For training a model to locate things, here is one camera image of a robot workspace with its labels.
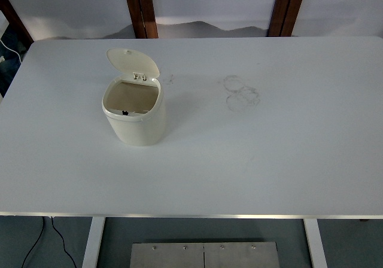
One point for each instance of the metal base plate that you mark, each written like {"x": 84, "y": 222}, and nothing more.
{"x": 213, "y": 254}

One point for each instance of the cream plastic trash can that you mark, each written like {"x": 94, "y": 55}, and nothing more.
{"x": 134, "y": 102}

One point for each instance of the right brown wooden post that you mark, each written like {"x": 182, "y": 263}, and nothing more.
{"x": 283, "y": 19}

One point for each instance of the far left brown wooden post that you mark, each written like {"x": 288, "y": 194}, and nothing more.
{"x": 16, "y": 23}

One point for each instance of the right white table leg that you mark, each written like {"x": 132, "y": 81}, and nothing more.
{"x": 316, "y": 250}

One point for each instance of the left white table leg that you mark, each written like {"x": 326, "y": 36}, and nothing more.
{"x": 94, "y": 242}

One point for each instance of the white table leg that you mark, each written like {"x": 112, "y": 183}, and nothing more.
{"x": 316, "y": 250}
{"x": 94, "y": 242}

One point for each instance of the brown wooden post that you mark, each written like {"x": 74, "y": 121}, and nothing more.
{"x": 16, "y": 23}
{"x": 283, "y": 19}
{"x": 143, "y": 18}

